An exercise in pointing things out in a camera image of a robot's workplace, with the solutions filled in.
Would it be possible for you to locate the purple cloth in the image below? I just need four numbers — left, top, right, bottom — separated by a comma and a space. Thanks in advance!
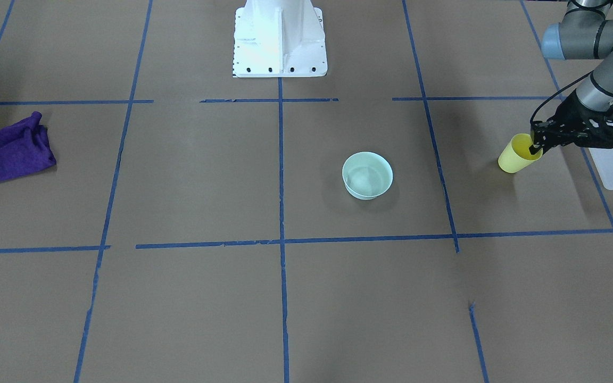
0, 111, 57, 182

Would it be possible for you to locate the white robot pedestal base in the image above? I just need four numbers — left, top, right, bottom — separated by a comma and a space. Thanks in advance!
232, 1, 328, 78

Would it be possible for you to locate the yellow plastic cup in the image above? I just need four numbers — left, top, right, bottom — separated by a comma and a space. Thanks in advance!
497, 134, 542, 174

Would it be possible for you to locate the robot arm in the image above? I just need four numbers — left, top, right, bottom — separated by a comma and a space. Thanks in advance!
528, 1, 613, 155

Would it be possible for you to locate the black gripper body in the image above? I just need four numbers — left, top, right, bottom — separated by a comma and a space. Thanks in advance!
531, 95, 613, 149

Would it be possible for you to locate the light green bowl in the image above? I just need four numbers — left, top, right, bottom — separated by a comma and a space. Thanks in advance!
341, 151, 394, 201

